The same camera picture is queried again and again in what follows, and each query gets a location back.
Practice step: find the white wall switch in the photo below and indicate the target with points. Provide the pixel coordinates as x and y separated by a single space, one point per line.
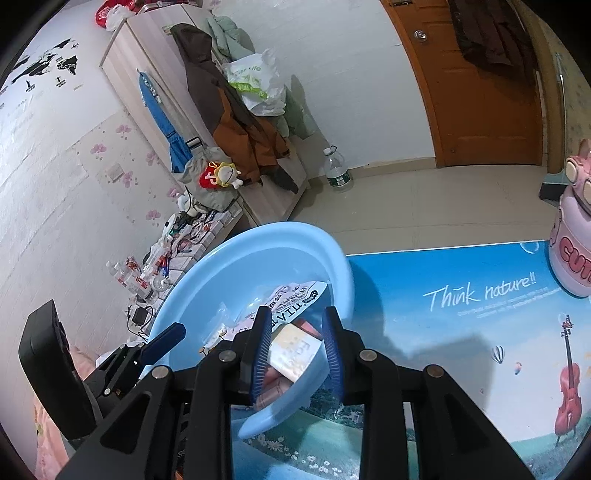
114 172

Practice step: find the red bag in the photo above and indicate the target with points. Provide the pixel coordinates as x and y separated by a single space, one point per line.
104 11

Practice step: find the brown hanging jacket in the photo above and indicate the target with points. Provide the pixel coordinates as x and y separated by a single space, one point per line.
240 134

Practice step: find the pale green coat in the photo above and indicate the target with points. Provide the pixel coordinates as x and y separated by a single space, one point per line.
300 120

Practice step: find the large clear water bottle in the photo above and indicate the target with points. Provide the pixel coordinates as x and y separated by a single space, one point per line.
337 170

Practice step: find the white lotion bottle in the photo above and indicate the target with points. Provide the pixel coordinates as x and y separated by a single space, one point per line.
185 204

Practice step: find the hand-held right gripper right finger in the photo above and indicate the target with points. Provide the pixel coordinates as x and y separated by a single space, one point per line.
333 355

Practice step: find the pink cylindrical bottle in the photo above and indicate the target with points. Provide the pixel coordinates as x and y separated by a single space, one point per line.
272 392

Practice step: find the white plastic shopping bag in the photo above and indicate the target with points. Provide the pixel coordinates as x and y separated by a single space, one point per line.
258 83

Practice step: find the pile of small clutter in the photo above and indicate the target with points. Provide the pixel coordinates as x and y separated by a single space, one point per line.
175 249

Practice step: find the white printed snack packet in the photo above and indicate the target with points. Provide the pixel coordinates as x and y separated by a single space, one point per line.
295 295

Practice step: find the brown wooden door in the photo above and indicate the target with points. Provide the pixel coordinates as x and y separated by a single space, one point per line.
461 115

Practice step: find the black world map decal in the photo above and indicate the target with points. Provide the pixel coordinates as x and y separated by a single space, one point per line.
51 62

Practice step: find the beige cardboard box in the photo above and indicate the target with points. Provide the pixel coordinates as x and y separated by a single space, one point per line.
295 350

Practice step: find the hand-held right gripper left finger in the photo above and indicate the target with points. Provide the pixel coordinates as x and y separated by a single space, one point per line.
258 350

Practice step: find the blue hanging cloth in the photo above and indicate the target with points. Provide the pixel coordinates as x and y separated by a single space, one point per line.
161 120

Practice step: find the beige wooden wardrobe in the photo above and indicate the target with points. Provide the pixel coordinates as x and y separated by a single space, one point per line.
134 55

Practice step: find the black power adapter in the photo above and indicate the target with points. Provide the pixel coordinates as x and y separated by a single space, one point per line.
138 316

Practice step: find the light blue plastic basin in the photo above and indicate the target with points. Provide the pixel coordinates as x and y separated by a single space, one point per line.
258 258

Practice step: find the sunflower plush with red heart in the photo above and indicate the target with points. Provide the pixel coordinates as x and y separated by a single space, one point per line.
226 175

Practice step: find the dark brown jacket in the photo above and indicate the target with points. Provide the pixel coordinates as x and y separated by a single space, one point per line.
494 37

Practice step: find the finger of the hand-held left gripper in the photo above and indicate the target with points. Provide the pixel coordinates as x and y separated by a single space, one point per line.
161 344

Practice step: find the large pink water jug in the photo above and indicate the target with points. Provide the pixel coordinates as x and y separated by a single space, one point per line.
572 258

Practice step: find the clear bottle with red label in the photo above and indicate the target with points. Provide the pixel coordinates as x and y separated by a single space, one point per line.
122 277

